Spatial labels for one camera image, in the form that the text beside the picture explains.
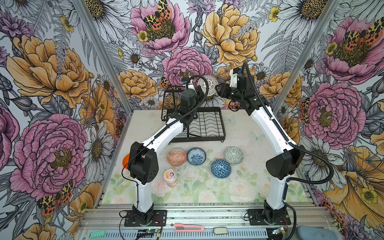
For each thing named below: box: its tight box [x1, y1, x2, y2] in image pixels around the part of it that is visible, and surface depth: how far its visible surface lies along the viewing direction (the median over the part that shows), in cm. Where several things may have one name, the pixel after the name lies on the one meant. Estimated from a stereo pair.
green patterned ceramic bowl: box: [223, 146, 244, 165], surface depth 96 cm
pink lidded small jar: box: [163, 169, 178, 188], surface depth 79 cm
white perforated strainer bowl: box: [197, 75, 218, 97], surface depth 83 cm
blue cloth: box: [297, 225, 338, 240], surface depth 69 cm
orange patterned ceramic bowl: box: [167, 148, 187, 167], surface depth 96 cm
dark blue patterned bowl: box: [210, 159, 232, 179], surface depth 91 cm
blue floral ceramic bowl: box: [186, 147, 207, 166], surface depth 96 cm
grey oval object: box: [213, 227, 228, 235], surface depth 71 cm
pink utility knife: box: [174, 223, 205, 232], surface depth 73 cm
